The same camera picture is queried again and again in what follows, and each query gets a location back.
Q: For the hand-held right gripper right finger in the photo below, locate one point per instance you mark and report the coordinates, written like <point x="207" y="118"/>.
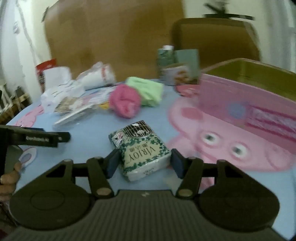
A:
<point x="177" y="164"/>

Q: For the person's left hand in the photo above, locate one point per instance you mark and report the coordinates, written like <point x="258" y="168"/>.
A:
<point x="8" y="179"/>

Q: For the brown wooden board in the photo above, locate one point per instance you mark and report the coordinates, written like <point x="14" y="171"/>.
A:
<point x="111" y="39"/>

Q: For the black tape cross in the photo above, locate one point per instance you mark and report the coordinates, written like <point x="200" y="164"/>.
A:
<point x="227" y="15"/>

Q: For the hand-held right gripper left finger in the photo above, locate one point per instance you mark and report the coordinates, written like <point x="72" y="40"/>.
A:
<point x="113" y="163"/>

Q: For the teal card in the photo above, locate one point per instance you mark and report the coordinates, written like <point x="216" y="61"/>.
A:
<point x="187" y="61"/>

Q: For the light green cloth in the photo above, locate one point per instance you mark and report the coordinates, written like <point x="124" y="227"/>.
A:
<point x="145" y="90"/>

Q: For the pink biscuit tin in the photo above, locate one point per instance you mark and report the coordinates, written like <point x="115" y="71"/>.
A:
<point x="242" y="106"/>

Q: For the pink cloth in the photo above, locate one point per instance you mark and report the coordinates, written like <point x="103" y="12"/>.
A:
<point x="124" y="102"/>

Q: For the printed blanket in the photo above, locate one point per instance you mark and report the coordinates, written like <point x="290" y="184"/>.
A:
<point x="92" y="143"/>

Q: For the brown chair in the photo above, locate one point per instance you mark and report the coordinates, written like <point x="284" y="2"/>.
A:
<point x="215" y="41"/>

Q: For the white small packet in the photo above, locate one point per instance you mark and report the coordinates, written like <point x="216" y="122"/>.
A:
<point x="74" y="118"/>

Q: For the white tissue pack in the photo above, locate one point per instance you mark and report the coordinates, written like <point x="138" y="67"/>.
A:
<point x="61" y="92"/>

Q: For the clear bag of white cotton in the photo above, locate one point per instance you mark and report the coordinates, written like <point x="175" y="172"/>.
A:
<point x="97" y="76"/>

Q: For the green drink carton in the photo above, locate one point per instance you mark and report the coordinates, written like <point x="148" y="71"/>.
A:
<point x="164" y="58"/>

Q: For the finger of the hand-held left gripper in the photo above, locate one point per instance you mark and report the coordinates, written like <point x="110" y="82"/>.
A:
<point x="64" y="137"/>

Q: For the red gift bag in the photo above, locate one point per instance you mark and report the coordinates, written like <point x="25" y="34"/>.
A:
<point x="45" y="66"/>

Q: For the white paper bag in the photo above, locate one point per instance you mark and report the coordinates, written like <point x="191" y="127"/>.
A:
<point x="56" y="74"/>

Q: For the white snack cup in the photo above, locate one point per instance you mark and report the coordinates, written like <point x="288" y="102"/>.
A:
<point x="175" y="75"/>

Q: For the green patterned tissue pack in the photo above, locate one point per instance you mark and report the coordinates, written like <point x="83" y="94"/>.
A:
<point x="141" y="153"/>

